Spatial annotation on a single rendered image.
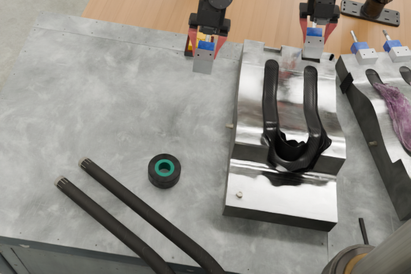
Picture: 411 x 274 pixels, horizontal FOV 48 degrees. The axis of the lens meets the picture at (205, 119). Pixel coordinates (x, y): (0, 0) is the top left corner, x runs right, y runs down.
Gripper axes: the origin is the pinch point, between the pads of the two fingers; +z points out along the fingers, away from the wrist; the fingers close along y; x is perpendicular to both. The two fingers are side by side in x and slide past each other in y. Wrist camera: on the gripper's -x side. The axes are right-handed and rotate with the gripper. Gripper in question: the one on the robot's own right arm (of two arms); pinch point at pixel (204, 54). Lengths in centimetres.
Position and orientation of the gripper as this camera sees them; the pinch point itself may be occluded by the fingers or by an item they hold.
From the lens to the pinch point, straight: 118.6
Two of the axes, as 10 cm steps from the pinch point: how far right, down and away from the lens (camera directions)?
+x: 0.6, -4.7, 8.8
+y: 9.9, 1.6, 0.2
